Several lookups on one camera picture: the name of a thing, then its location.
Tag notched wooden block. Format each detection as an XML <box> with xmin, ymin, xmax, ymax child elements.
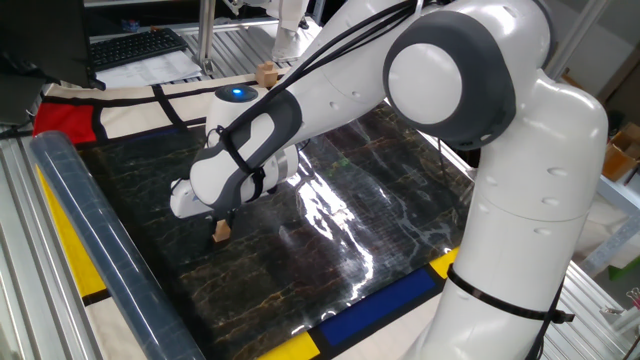
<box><xmin>254</xmin><ymin>60</ymin><xmax>279</xmax><ymax>89</ymax></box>

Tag aluminium frame post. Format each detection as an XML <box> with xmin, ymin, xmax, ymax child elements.
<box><xmin>197</xmin><ymin>0</ymin><xmax>217</xmax><ymax>76</ymax></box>

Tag small wooden cube block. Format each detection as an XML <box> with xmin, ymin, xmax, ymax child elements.
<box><xmin>212</xmin><ymin>219</ymin><xmax>232</xmax><ymax>244</ymax></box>

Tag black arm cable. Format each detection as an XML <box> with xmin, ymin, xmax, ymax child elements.
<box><xmin>214</xmin><ymin>0</ymin><xmax>576</xmax><ymax>360</ymax></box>

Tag black keyboard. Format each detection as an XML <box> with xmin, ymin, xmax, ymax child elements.
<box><xmin>89</xmin><ymin>27</ymin><xmax>190</xmax><ymax>72</ymax></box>

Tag black marble pattern mat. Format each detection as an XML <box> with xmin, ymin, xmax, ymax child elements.
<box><xmin>29</xmin><ymin>102</ymin><xmax>476</xmax><ymax>360</ymax></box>

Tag black monitor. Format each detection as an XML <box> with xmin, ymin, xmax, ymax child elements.
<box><xmin>0</xmin><ymin>0</ymin><xmax>106</xmax><ymax>126</ymax></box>

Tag green plastic piece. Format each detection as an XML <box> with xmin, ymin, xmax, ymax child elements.
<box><xmin>607</xmin><ymin>254</ymin><xmax>640</xmax><ymax>281</ymax></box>

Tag Mondrian pattern tablecloth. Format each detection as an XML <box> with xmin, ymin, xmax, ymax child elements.
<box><xmin>32</xmin><ymin>69</ymin><xmax>461</xmax><ymax>360</ymax></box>

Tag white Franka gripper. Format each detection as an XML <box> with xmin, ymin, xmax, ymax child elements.
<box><xmin>169</xmin><ymin>178</ymin><xmax>237</xmax><ymax>230</ymax></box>

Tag white paper sheets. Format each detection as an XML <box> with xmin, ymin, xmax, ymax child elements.
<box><xmin>94</xmin><ymin>49</ymin><xmax>204</xmax><ymax>90</ymax></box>

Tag open cardboard box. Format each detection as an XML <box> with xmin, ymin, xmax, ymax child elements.
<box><xmin>602</xmin><ymin>122</ymin><xmax>640</xmax><ymax>182</ymax></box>

